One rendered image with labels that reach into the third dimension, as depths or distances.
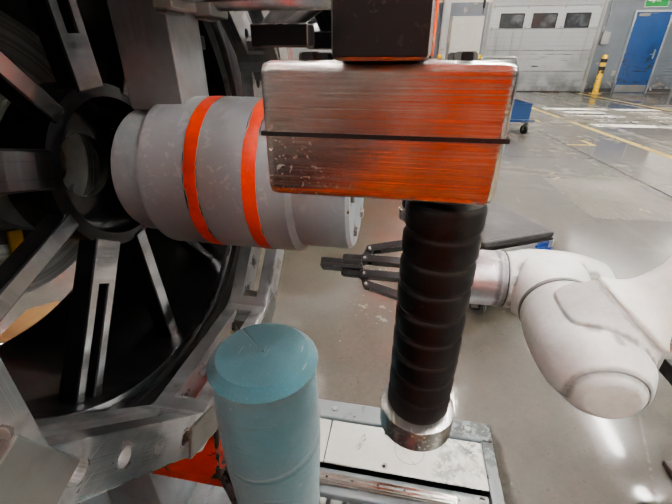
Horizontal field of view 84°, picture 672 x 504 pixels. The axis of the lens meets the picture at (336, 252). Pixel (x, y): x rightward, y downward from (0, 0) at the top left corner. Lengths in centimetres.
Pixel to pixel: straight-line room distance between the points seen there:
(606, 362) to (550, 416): 91
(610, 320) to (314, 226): 34
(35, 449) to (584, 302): 50
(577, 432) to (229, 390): 118
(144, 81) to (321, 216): 19
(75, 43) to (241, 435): 36
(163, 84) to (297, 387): 27
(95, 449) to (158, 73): 29
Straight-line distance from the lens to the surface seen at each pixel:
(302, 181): 15
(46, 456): 29
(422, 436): 24
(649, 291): 53
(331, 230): 31
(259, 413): 30
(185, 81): 37
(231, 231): 34
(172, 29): 37
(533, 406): 138
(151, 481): 72
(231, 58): 65
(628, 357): 49
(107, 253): 45
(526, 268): 62
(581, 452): 133
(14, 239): 57
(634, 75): 1518
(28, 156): 39
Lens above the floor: 95
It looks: 27 degrees down
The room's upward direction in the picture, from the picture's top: straight up
